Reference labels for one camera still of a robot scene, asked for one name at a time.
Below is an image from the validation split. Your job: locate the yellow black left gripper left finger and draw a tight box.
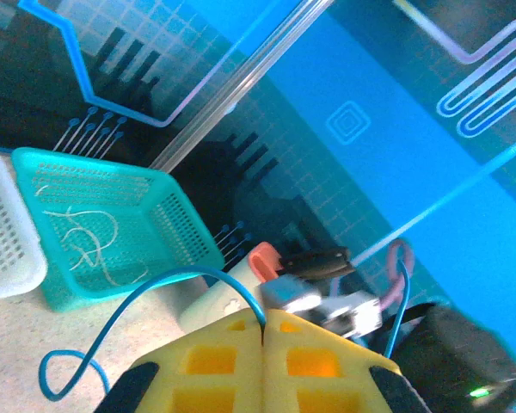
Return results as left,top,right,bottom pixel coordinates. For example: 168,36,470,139
93,308,266,413

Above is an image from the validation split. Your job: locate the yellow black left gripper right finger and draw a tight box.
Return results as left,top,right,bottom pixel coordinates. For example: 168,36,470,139
261,308,432,413

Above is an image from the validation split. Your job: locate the thin blue cable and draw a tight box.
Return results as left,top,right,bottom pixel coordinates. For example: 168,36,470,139
38,257,412,404

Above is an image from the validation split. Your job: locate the thin white cable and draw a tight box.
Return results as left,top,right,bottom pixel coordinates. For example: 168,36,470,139
34,184,150,287

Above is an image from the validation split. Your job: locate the teal plastic basket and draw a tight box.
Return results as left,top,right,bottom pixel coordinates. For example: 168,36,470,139
11,146,225,313

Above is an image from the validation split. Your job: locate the white plastic basket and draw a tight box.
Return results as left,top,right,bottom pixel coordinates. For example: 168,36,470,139
0,133,48,302

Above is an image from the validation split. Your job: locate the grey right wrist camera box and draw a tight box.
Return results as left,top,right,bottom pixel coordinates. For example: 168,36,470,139
259,274,384,341

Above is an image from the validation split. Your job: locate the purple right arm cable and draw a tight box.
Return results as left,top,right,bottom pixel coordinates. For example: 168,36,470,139
329,238,416,313

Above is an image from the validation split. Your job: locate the aluminium frame post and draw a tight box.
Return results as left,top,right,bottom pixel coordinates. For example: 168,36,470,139
148,0,335,171

